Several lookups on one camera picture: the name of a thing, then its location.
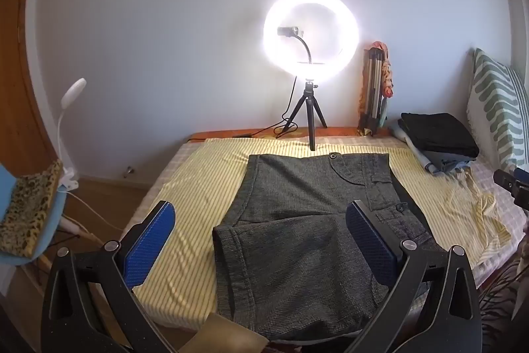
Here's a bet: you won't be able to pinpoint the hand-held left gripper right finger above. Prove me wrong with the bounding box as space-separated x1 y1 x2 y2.
345 200 483 353

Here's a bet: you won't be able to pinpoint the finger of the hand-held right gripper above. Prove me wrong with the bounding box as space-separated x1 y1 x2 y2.
493 167 529 210

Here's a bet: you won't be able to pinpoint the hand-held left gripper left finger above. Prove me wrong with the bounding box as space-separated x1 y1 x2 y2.
40 200 178 353

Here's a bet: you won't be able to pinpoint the grey pants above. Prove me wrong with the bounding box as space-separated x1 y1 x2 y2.
212 153 445 353

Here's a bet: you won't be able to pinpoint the yellow striped sheet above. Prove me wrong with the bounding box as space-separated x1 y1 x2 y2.
122 138 513 310

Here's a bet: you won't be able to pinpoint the green patterned pillow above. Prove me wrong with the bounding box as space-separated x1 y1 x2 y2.
467 48 529 172

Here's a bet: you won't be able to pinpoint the stack of folded dark clothes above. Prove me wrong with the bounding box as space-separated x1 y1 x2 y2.
397 118 474 175

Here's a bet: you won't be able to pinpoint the black folded garment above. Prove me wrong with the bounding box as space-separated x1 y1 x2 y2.
401 112 480 159

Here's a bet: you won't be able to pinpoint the bed mattress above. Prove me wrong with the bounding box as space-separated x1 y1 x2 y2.
120 126 529 333

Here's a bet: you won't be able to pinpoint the light blue chair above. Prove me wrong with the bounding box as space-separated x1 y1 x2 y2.
0 163 69 266

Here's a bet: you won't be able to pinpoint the leopard print cloth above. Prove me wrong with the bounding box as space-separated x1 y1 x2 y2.
0 159 64 258

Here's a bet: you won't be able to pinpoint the white clip lamp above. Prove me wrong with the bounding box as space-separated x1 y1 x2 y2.
54 78 87 192

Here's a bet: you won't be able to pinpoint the black tripod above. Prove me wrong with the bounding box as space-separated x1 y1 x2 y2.
276 79 328 152

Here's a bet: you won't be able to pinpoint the folded metal stand with cloth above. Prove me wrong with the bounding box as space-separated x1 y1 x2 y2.
358 42 395 130

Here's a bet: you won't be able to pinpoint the wooden door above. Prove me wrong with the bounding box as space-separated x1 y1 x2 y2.
0 0 54 172

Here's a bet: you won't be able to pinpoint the webcam on gooseneck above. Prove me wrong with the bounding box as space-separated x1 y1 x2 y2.
277 26 315 64

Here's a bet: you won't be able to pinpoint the white lamp cable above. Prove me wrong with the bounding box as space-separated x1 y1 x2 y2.
60 191 125 238

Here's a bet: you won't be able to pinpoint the black power cable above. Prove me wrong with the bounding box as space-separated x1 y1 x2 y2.
231 76 299 139

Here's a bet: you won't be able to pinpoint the ring light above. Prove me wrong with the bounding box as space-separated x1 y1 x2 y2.
262 0 361 68

